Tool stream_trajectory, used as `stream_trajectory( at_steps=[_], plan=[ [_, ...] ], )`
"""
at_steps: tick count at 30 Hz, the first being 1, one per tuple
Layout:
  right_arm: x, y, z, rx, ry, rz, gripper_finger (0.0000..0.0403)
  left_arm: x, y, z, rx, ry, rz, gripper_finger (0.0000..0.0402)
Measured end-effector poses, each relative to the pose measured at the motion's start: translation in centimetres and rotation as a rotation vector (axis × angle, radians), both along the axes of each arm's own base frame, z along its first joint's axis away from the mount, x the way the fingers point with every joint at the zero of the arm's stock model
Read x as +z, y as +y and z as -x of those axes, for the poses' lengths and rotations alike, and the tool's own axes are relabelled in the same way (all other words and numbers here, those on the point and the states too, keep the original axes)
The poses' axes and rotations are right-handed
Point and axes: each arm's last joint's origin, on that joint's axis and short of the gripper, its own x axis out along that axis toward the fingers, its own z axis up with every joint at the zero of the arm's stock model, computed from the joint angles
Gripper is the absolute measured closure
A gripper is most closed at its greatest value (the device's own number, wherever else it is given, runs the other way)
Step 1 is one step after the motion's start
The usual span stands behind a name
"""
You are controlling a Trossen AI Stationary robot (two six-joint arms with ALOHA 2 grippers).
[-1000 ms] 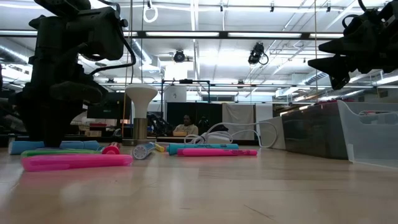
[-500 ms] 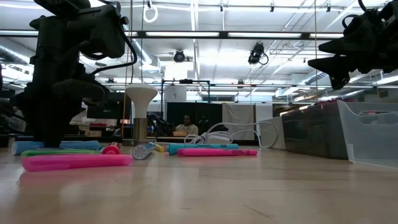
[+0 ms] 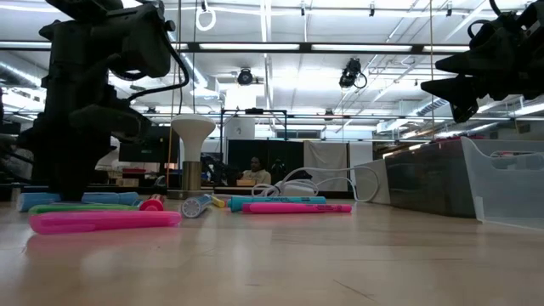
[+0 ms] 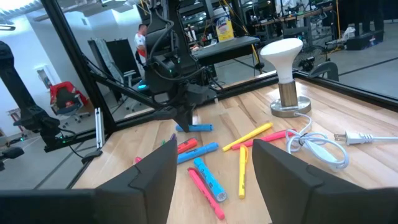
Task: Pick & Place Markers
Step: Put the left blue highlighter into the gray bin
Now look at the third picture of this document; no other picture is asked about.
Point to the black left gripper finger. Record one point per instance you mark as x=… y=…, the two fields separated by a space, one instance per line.
x=72 y=170
x=30 y=138

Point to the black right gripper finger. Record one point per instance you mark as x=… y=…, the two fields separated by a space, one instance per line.
x=463 y=91
x=476 y=63

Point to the green chunky highlighter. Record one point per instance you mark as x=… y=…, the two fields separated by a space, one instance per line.
x=76 y=208

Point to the blue chunky highlighter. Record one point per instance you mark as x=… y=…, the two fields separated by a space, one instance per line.
x=108 y=198

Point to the blue dry-erase marker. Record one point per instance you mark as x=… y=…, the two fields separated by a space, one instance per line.
x=194 y=207
x=36 y=200

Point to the pink chunky highlighter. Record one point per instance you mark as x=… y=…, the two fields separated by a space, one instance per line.
x=102 y=221

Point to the red dry-erase marker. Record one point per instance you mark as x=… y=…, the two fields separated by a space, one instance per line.
x=151 y=205

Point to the short yellow highlighter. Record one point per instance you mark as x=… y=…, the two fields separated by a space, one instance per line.
x=218 y=202

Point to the teal slim highlighter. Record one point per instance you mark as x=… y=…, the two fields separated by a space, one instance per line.
x=276 y=200

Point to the pink slim highlighter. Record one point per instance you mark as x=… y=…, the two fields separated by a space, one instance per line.
x=293 y=208

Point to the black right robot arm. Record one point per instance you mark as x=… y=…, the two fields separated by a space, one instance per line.
x=535 y=17

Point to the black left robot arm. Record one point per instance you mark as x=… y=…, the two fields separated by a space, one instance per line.
x=85 y=25

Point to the red tray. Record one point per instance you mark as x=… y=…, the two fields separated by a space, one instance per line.
x=134 y=170

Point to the black background monitor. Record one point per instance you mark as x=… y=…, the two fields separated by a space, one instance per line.
x=157 y=149

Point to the dark brown plastic bin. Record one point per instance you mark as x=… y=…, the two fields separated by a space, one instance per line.
x=429 y=178

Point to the clear plastic bin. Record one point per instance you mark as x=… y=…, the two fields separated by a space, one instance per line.
x=506 y=191

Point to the white mushroom table lamp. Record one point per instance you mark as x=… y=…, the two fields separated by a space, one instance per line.
x=193 y=127

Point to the grey hanging cloth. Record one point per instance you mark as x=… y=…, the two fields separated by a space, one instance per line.
x=326 y=161

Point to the yellow box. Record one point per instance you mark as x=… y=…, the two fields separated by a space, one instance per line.
x=245 y=183

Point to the person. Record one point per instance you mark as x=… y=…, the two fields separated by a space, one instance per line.
x=256 y=174

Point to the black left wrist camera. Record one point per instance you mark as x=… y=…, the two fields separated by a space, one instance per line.
x=110 y=121

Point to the black ceiling camera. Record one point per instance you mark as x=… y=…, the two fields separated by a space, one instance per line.
x=245 y=77
x=350 y=72

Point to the black overhead frame beam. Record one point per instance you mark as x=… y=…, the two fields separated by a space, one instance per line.
x=306 y=47

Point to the black background rig frame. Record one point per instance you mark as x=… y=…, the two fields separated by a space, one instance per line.
x=255 y=111

